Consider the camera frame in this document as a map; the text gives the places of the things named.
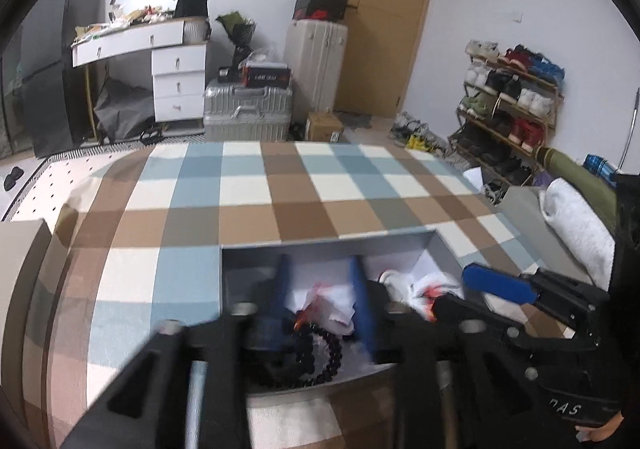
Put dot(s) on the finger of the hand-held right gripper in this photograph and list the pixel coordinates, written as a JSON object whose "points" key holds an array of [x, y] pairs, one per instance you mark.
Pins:
{"points": [[465, 309], [500, 284]]}

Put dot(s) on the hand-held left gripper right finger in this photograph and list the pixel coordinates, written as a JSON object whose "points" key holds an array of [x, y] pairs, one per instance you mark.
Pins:
{"points": [[362, 299]]}

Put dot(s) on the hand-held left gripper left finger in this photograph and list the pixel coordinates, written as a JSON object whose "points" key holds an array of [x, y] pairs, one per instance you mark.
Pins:
{"points": [[282, 279]]}

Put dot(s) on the white round pin badge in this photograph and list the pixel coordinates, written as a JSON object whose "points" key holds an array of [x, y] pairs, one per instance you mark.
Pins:
{"points": [[397, 285]]}

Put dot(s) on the red cartoon hair clip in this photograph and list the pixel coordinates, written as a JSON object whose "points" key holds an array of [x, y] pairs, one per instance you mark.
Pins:
{"points": [[325, 304]]}

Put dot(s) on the grey cardboard box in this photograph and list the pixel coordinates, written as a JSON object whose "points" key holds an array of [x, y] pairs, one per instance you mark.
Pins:
{"points": [[240, 269]]}

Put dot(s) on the person's right hand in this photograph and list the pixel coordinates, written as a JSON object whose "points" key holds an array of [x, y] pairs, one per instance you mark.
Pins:
{"points": [[602, 429]]}

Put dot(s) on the grey box lid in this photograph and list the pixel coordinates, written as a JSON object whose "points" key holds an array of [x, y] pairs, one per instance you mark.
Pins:
{"points": [[522, 219]]}

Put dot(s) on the white towel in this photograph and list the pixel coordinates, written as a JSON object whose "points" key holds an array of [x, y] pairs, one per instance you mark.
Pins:
{"points": [[575, 224]]}

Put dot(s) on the white paper sheet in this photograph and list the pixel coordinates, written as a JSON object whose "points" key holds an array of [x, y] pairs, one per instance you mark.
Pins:
{"points": [[474, 179]]}

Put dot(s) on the green rolled mat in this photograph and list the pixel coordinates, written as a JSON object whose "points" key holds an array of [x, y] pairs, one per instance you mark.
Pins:
{"points": [[575, 179]]}

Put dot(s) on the blue plaid cloth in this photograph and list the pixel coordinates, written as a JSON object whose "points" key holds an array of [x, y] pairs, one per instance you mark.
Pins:
{"points": [[600, 169]]}

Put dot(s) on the small brown cardboard box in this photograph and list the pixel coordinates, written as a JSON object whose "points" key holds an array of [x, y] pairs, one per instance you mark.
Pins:
{"points": [[324, 126]]}

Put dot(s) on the silver suitcase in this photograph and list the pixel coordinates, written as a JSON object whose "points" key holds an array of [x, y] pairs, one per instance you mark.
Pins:
{"points": [[247, 111]]}

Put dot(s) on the pair of loose shoes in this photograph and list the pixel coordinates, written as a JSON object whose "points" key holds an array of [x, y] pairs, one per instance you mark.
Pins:
{"points": [[415, 134]]}

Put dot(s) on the shoe rack with shoes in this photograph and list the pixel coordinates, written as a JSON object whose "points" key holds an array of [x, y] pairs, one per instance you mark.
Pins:
{"points": [[505, 89]]}

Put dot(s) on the metal pole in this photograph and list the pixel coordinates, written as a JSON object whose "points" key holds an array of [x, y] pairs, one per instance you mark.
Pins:
{"points": [[631, 129]]}

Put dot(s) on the cream suitcase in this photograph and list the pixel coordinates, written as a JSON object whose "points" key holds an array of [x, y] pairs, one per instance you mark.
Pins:
{"points": [[315, 74]]}

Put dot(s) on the small black box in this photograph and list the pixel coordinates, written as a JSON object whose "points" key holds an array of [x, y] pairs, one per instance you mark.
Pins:
{"points": [[229, 75]]}

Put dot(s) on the white dressing desk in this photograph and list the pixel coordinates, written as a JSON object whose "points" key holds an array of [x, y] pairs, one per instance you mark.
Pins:
{"points": [[177, 79]]}

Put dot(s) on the grey cloth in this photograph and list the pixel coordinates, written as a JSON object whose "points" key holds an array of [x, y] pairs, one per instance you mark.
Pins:
{"points": [[122, 109]]}

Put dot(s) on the white dotted floor mat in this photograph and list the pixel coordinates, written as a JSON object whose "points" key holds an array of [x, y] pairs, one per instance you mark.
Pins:
{"points": [[65, 179]]}

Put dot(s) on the bouquet in black wrap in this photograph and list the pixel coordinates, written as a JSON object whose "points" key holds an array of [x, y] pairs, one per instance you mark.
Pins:
{"points": [[239, 31]]}

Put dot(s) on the white ribbed bin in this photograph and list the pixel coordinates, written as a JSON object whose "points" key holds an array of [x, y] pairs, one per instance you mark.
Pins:
{"points": [[196, 30]]}

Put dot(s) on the red and black shoe box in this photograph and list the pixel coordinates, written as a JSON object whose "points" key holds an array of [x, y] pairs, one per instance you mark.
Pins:
{"points": [[320, 15]]}

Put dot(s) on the wooden door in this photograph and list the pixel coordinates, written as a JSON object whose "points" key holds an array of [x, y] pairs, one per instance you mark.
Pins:
{"points": [[385, 29]]}

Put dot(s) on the black slippers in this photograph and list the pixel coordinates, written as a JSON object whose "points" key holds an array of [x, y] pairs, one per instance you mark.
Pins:
{"points": [[12, 178]]}

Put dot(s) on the pile of desk clutter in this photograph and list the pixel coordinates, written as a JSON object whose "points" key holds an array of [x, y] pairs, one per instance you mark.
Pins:
{"points": [[130, 19]]}

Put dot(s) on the black refrigerator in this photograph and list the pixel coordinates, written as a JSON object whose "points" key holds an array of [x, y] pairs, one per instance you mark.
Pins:
{"points": [[55, 54]]}

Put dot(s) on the white light switch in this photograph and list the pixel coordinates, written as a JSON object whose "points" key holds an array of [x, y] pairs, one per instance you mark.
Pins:
{"points": [[516, 17]]}

